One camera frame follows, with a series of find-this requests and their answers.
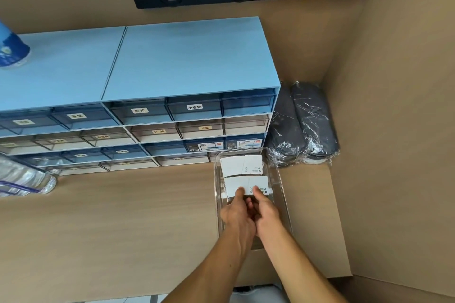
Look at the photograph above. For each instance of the white cardboard box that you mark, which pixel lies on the white cardboard box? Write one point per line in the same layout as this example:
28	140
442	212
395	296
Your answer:
238	182
241	165

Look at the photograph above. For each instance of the wide blue drawer cabinet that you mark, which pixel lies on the wide blue drawer cabinet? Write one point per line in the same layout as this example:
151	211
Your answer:
192	57

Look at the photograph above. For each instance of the dark pouch in plastic wrap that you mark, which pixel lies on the dark pouch in plastic wrap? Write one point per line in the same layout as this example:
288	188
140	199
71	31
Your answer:
316	118
286	128

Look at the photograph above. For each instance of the person's left forearm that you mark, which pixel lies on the person's left forearm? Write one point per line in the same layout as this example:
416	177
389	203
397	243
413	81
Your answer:
213	267

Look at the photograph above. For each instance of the person's left hand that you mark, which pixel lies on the person's left hand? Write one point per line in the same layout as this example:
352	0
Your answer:
237	217

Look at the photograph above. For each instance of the person's right thumb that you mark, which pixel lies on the person's right thumb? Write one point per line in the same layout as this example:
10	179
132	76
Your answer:
259	197

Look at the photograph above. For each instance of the person's right forearm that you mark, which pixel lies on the person's right forearm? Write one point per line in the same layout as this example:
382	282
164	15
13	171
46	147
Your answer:
295	270

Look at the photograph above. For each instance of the person's right hand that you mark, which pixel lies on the person's right hand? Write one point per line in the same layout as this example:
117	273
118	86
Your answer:
269	219

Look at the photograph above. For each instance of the person's left thumb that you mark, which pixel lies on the person's left thumb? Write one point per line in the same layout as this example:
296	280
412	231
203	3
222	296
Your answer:
239	194

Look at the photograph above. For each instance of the blue paper cup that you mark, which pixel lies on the blue paper cup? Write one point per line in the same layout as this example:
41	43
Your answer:
10	49

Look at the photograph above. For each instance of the clear plastic water bottle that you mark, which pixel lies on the clear plastic water bottle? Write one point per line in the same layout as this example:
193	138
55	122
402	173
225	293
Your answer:
21	176

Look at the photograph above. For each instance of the clear plastic tray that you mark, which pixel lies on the clear plastic tray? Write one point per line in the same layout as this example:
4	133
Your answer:
280	189

